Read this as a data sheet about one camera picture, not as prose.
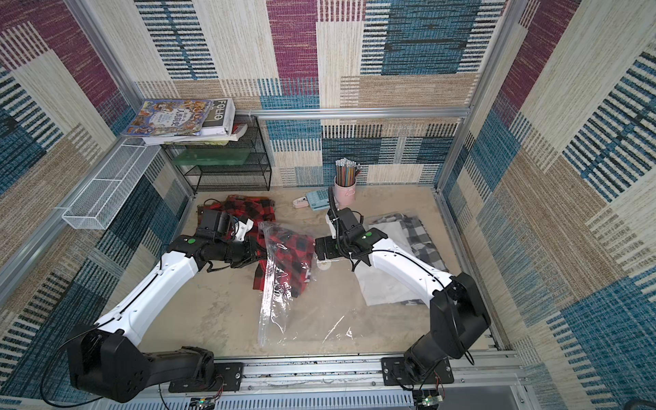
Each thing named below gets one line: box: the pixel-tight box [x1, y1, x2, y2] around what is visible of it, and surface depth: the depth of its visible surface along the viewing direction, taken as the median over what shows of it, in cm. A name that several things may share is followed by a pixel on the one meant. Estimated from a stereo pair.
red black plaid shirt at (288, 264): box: [252, 229, 316, 299], surface depth 80 cm
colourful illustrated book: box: [122, 99, 212, 137], surface depth 83 cm
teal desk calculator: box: [305, 187, 330, 211], surface depth 115 cm
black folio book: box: [121, 98, 248, 147], surface depth 83 cm
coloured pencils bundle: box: [334, 157, 362, 187], surface depth 110 cm
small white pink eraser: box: [292, 196, 310, 209], surface depth 116 cm
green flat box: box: [171, 146, 251, 167], surface depth 98 cm
